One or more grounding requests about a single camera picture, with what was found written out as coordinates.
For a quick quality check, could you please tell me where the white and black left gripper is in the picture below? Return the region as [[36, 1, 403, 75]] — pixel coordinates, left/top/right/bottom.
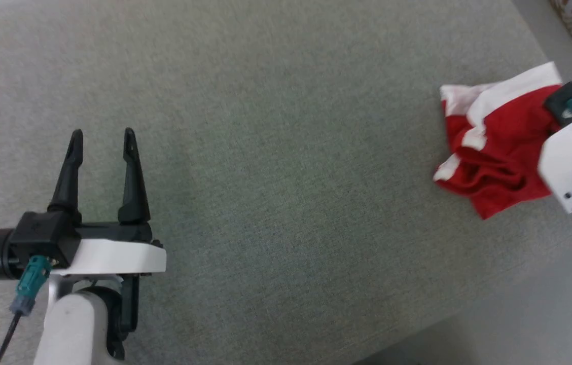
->
[[47, 127, 167, 277]]

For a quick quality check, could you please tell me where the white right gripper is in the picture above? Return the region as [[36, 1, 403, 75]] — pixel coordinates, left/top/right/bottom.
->
[[538, 108, 572, 214]]

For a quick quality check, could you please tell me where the red and white garment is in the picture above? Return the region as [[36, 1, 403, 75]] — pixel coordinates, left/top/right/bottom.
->
[[433, 61, 566, 220]]

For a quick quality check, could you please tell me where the black cable with teal connector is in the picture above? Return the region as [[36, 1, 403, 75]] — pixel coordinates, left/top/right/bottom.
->
[[0, 254, 53, 365]]

